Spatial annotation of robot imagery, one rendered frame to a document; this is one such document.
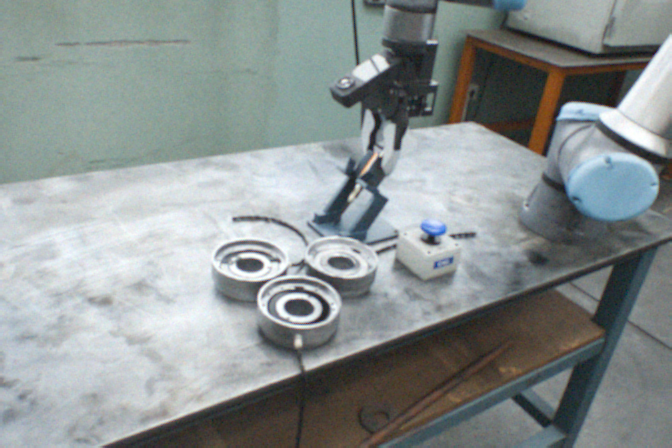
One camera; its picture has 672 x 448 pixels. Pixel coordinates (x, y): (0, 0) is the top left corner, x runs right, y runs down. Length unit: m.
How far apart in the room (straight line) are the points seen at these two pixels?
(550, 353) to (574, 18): 1.97
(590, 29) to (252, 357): 2.43
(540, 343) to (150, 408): 0.83
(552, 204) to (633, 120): 0.24
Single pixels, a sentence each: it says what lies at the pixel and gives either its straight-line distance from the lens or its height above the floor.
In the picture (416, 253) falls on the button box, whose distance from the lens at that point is 0.90.
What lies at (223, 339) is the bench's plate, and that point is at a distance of 0.76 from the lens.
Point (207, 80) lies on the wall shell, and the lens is 2.45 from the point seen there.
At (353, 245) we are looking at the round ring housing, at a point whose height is 0.83.
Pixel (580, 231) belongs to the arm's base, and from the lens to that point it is 1.12.
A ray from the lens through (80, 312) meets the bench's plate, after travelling 0.82.
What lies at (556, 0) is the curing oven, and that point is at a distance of 3.03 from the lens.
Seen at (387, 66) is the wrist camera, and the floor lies 1.08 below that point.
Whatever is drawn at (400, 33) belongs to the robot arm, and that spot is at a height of 1.13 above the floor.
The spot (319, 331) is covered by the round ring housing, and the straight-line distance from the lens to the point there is 0.73.
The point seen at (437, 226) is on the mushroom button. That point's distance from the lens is 0.90.
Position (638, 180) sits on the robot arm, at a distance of 0.94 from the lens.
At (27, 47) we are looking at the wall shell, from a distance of 2.26.
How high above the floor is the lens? 1.30
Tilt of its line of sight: 27 degrees down
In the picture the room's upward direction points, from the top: 7 degrees clockwise
